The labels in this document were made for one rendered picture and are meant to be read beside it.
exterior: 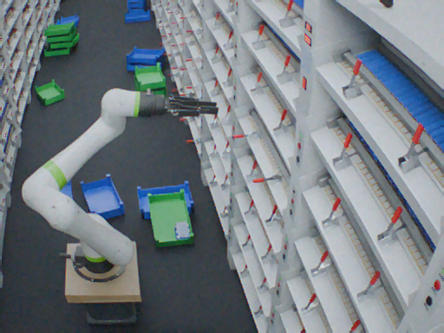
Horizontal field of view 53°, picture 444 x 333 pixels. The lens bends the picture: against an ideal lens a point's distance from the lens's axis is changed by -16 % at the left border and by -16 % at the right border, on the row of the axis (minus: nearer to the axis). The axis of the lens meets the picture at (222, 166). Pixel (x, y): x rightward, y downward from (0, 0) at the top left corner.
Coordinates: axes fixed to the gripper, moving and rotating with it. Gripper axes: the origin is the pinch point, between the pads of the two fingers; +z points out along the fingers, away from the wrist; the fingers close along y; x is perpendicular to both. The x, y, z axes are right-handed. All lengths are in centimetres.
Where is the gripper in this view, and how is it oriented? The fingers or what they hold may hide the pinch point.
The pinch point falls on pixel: (208, 107)
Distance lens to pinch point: 193.0
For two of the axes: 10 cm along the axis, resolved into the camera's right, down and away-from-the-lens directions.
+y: -1.9, -5.8, 7.9
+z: 9.6, 0.4, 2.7
